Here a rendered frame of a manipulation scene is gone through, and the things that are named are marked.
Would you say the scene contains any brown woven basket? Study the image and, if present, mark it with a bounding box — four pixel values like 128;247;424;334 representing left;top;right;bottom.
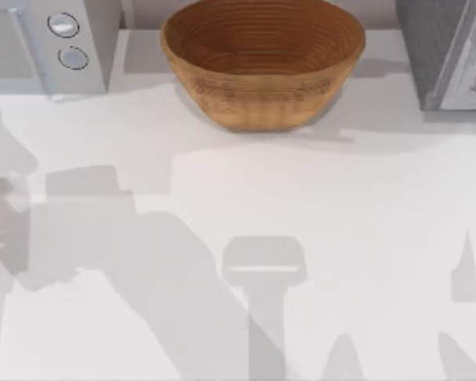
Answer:
159;0;367;133

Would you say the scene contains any microwave knob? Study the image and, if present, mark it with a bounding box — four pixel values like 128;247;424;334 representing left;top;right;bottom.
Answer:
47;12;81;39
57;45;90;71

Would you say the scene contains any pale microwave oven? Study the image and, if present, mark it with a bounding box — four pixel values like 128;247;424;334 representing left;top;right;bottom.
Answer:
0;0;122;96

